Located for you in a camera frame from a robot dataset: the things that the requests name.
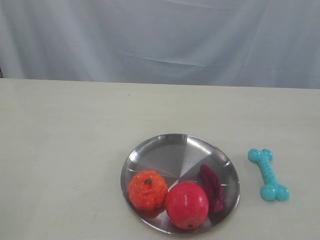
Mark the teal toy bone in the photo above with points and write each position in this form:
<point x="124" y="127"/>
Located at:
<point x="272" y="189"/>

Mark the round stainless steel plate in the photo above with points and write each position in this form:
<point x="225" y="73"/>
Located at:
<point x="178" y="157"/>

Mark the orange toy pumpkin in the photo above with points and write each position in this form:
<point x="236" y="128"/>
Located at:
<point x="147" y="190"/>

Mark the red toy apple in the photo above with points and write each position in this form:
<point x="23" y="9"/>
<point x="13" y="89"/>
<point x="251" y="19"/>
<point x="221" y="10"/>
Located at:
<point x="187" y="205"/>

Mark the dark purple toy pepper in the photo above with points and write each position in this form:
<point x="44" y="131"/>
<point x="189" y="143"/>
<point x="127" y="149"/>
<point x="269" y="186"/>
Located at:
<point x="213" y="188"/>

